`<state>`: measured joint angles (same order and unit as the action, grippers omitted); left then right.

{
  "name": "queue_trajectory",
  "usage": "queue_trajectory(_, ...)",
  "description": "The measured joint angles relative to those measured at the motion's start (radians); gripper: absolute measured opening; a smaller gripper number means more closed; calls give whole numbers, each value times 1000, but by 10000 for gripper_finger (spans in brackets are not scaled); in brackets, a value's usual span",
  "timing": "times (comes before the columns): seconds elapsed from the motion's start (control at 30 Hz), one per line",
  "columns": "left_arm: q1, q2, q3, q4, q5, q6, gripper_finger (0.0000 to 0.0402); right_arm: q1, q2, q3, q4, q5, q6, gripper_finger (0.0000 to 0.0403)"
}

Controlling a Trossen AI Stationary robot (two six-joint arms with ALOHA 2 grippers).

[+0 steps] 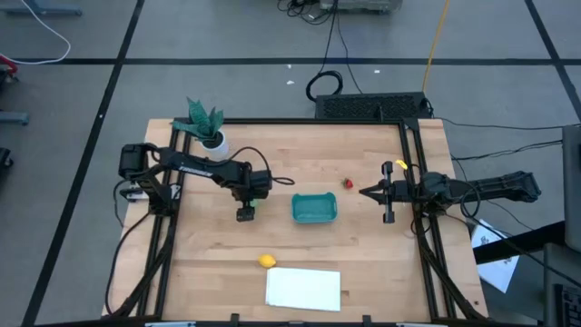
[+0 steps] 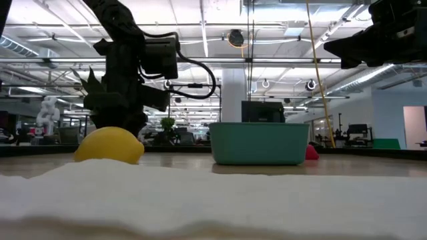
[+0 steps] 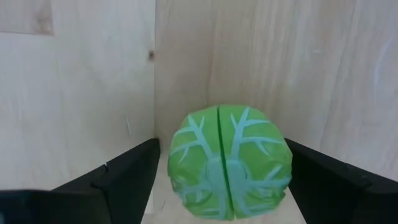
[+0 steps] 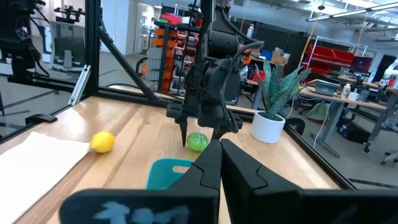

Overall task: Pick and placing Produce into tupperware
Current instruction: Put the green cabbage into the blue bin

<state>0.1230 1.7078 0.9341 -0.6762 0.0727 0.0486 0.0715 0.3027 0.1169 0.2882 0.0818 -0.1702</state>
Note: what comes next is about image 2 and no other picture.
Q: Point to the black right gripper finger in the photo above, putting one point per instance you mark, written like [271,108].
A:
[347,45]
[347,64]

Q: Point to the white robot statue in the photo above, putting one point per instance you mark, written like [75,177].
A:
[48,115]

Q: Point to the red strawberry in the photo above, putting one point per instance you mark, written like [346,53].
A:
[311,153]

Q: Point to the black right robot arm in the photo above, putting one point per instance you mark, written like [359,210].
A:
[421,33]

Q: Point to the green plant in white pot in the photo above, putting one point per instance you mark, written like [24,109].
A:
[95,85]

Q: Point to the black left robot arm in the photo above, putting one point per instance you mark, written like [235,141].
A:
[113,20]

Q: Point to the yellow lemon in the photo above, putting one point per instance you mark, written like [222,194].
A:
[108,145]

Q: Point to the white folded cloth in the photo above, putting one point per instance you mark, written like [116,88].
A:
[213,200]

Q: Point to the small green background plant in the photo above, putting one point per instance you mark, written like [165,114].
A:
[167,123]

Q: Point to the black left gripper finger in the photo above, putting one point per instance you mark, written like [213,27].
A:
[136,121]
[103,120]

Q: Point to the black aluminium table frame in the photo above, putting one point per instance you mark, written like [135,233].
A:
[367,152]

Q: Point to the black background rack frame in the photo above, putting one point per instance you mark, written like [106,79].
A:
[218,100]

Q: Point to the green background panel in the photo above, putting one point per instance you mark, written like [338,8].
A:
[386,144]

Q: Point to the teal plastic tupperware container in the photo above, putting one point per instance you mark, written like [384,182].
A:
[258,143]

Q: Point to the black perforated computer case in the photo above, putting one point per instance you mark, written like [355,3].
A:
[263,111]

